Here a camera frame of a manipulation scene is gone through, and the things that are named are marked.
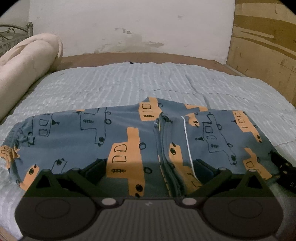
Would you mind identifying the blue pants with orange cars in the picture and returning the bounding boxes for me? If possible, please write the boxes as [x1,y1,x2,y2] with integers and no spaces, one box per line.
[1,97,278,198]

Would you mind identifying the light blue textured bedspread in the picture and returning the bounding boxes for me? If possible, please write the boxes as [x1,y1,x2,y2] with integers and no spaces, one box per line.
[0,62,296,239]

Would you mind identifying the rolled beige blanket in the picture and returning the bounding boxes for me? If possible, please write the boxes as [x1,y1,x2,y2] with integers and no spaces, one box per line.
[1,33,63,120]

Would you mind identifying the brown plywood wardrobe panel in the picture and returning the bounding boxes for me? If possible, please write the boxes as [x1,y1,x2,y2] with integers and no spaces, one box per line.
[227,1,295,105]

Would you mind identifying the metal ornate headboard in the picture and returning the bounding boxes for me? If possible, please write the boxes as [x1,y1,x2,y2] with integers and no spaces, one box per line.
[0,22,33,56]

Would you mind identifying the brown wooden bed frame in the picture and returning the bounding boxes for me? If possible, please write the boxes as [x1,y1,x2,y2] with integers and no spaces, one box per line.
[57,52,242,76]

